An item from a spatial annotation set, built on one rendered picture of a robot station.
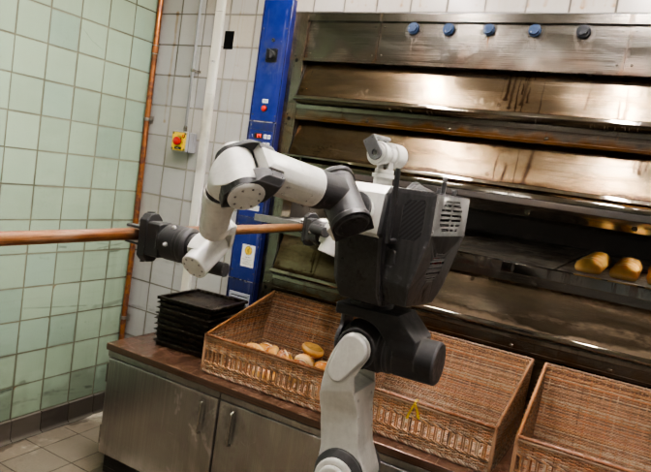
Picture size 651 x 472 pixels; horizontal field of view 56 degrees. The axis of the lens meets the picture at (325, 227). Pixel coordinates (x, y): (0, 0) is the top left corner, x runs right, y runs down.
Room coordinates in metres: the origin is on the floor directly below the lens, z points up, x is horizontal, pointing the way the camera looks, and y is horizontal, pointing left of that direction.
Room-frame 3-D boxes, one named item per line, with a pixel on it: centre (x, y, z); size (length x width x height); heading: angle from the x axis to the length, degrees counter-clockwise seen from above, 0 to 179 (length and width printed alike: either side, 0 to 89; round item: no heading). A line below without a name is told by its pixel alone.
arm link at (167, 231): (1.48, 0.39, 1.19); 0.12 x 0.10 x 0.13; 63
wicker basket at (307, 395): (2.40, 0.05, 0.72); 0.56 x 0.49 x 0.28; 63
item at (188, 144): (3.03, 0.75, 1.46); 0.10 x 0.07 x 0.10; 62
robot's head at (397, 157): (1.63, -0.14, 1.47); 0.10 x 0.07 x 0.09; 145
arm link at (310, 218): (2.21, 0.03, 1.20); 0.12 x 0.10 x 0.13; 28
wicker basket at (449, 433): (2.11, -0.47, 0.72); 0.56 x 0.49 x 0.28; 61
